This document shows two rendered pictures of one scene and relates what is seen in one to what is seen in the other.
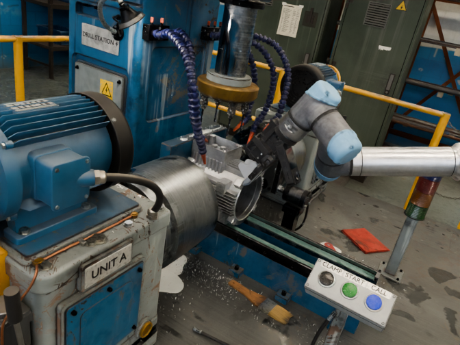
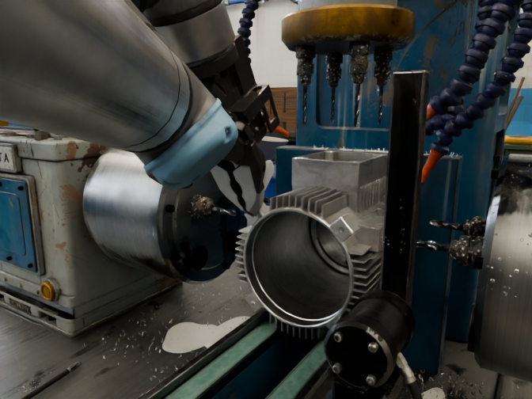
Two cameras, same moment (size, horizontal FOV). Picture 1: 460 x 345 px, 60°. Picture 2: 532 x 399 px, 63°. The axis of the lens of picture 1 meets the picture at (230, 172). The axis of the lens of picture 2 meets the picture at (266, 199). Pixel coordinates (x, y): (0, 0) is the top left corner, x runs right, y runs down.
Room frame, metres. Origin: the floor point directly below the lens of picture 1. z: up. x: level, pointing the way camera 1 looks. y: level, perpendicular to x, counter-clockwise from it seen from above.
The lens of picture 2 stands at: (1.08, -0.59, 1.22)
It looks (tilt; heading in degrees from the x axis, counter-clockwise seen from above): 13 degrees down; 94
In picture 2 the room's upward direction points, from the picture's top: straight up
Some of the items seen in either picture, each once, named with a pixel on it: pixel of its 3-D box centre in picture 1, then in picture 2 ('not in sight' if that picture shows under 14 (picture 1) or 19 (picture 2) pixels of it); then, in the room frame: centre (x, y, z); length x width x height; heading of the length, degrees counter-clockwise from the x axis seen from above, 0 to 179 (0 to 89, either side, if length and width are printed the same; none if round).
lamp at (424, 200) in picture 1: (422, 196); not in sight; (1.14, -0.60, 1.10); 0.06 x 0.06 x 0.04
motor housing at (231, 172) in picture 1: (222, 185); (327, 248); (1.13, 0.02, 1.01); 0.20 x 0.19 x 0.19; 62
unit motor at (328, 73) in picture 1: (313, 114); not in sight; (1.67, -0.31, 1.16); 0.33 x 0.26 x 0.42; 152
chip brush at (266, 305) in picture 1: (258, 300); not in sight; (0.88, -0.15, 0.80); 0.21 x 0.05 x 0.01; 57
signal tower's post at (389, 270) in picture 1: (411, 220); not in sight; (1.14, -0.60, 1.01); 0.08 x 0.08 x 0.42; 62
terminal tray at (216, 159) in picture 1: (216, 153); (340, 180); (1.15, 0.05, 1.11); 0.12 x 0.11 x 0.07; 62
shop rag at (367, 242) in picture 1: (365, 239); not in sight; (1.32, -0.56, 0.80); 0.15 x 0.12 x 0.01; 26
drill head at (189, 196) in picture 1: (144, 218); (153, 202); (0.81, 0.18, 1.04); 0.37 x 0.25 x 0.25; 152
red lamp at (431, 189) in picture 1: (427, 184); not in sight; (1.14, -0.60, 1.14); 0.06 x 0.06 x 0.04
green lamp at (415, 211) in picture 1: (416, 209); not in sight; (1.14, -0.60, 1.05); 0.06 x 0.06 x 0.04
